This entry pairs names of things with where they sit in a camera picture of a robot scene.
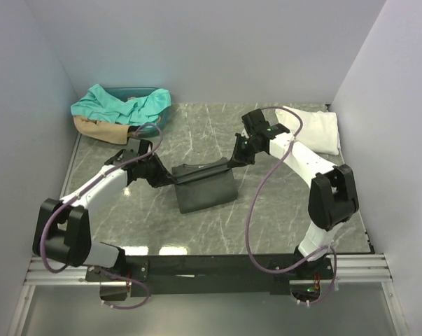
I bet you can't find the dark grey t shirt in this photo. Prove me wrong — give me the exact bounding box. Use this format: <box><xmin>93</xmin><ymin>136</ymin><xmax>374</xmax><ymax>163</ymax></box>
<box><xmin>172</xmin><ymin>157</ymin><xmax>238</xmax><ymax>214</ymax></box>

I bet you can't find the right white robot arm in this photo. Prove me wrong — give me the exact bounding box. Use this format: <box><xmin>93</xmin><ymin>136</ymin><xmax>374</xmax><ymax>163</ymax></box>
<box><xmin>228</xmin><ymin>133</ymin><xmax>359</xmax><ymax>279</ymax></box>

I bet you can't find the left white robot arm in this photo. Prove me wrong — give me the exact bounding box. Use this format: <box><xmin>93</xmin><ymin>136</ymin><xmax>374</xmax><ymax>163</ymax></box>
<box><xmin>32</xmin><ymin>154</ymin><xmax>176</xmax><ymax>281</ymax></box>

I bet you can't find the folded white t shirt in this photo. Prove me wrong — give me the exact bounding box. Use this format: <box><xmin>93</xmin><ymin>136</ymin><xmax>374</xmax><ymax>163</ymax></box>
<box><xmin>284</xmin><ymin>106</ymin><xmax>341</xmax><ymax>155</ymax></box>

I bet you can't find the tan t shirt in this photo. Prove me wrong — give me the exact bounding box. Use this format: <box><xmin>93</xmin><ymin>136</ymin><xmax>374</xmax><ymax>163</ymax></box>
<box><xmin>73</xmin><ymin>115</ymin><xmax>139</xmax><ymax>145</ymax></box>

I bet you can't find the teal plastic basket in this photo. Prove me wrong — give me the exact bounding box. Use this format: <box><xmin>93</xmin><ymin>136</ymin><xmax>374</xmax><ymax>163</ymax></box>
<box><xmin>104</xmin><ymin>86</ymin><xmax>171</xmax><ymax>138</ymax></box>

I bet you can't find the teal t shirt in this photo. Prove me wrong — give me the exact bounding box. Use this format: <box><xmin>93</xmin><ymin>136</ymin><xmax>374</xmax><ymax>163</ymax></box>
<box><xmin>71</xmin><ymin>84</ymin><xmax>171</xmax><ymax>126</ymax></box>

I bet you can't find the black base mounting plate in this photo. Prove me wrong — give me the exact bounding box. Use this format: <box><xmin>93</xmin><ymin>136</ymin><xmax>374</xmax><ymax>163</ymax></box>
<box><xmin>84</xmin><ymin>253</ymin><xmax>336</xmax><ymax>298</ymax></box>

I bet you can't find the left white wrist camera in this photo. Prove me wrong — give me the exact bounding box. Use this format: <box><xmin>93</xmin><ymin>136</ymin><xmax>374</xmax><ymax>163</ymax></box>
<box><xmin>122</xmin><ymin>138</ymin><xmax>153</xmax><ymax>161</ymax></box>

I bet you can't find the aluminium rail frame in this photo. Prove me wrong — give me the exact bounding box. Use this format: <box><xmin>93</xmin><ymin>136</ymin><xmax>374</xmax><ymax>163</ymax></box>
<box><xmin>7</xmin><ymin>251</ymin><xmax>413</xmax><ymax>336</ymax></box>

